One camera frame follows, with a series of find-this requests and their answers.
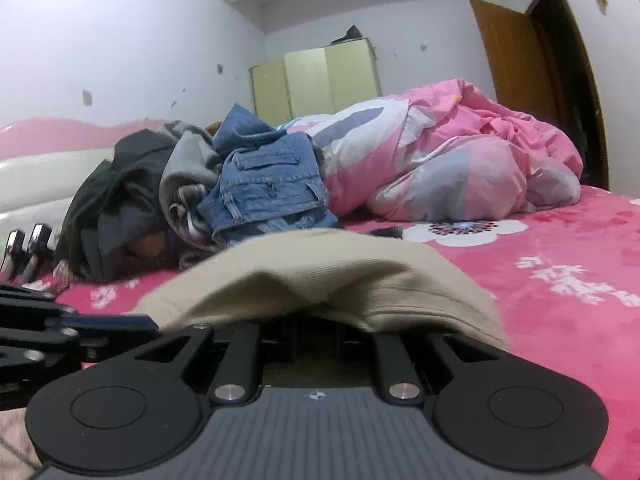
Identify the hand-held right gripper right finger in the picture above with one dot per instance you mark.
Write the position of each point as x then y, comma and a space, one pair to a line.
392, 360

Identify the pink floral quilt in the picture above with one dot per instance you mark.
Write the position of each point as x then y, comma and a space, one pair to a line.
450, 160

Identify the light blue jeans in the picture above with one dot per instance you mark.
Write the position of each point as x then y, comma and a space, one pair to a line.
270, 180

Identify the pink white bed headboard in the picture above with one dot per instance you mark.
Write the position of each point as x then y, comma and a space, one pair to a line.
40, 180

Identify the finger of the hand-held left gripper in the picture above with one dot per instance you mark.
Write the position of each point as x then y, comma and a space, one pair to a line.
30, 300
115, 324

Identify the dark brown door frame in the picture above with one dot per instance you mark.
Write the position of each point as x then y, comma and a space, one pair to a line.
585, 85

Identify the pale yellow wardrobe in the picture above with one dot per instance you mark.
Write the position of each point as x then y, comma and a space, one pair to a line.
315, 80

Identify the beige pants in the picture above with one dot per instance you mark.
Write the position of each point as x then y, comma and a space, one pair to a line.
325, 270

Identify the dark item on wardrobe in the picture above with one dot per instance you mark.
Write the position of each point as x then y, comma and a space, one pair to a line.
352, 35

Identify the dark grey garment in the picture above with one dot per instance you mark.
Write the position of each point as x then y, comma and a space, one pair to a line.
115, 190

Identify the tan brown cloth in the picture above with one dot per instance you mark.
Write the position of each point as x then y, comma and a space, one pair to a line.
150, 247

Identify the brown wooden door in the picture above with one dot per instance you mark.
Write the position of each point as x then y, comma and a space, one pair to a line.
515, 60

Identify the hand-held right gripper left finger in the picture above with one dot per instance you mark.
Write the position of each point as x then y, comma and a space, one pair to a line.
242, 355

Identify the dark blue denim garment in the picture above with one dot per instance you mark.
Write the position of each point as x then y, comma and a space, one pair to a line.
245, 125

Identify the pink floral bed sheet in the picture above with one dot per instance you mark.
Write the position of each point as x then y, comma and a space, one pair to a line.
550, 260

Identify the grey hoodie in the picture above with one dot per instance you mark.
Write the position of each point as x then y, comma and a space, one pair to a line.
192, 160

